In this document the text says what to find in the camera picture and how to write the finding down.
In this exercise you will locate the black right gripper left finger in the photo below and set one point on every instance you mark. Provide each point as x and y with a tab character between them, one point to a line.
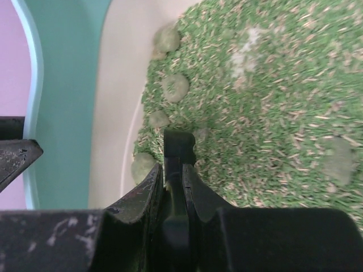
116	238

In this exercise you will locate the black slotted litter scoop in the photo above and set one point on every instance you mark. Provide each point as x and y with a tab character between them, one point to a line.
171	247

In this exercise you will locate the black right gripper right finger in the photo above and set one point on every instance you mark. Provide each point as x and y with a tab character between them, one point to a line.
227	238

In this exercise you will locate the teal plastic litter box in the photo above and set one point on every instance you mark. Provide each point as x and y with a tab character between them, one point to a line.
89	63

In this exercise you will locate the green litter clump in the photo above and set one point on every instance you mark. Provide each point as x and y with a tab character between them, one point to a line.
141	166
158	119
166	39
339	160
175	87

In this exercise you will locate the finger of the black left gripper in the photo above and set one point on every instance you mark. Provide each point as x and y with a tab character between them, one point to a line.
16	153

